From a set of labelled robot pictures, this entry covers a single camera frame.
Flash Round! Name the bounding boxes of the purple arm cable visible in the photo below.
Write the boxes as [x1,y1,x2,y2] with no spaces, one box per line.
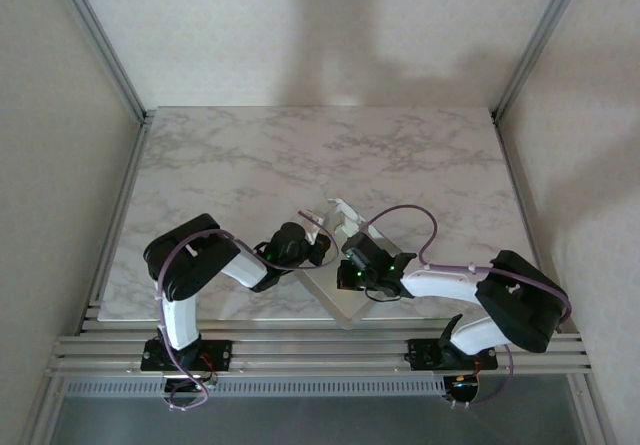
[357,206,573,410]
[155,208,337,412]

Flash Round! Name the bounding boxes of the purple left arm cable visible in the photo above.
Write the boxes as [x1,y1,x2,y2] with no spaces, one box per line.
[155,208,337,412]

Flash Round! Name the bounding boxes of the lit controller board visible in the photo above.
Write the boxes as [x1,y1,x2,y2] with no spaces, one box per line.
[162,372,219,397]
[443,372,482,397]

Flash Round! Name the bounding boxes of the aluminium frame leg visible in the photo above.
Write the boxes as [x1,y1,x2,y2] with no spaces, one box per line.
[569,374,620,445]
[19,377,69,445]

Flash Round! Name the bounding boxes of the grey slotted cable duct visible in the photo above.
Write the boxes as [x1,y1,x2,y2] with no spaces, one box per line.
[59,377,449,399]

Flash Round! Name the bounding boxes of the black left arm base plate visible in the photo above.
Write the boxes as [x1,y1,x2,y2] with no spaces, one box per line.
[139,339,235,372]

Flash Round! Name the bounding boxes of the aluminium frame post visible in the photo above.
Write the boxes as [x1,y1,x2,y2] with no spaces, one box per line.
[491,0,594,121]
[47,0,149,124]

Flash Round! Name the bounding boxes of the aluminium frame cross rails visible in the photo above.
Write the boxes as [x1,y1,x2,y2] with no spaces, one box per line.
[47,317,594,379]

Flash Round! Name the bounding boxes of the aluminium side rail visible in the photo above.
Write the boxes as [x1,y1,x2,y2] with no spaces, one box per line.
[79,112,151,336]
[492,112,569,326]

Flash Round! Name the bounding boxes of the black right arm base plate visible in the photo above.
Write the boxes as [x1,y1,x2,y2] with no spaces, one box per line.
[407,337,500,371]

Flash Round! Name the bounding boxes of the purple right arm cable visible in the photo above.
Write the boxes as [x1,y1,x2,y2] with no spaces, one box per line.
[357,206,573,410]

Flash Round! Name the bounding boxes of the teal and white paper box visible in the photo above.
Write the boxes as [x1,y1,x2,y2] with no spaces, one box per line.
[298,197,417,331]

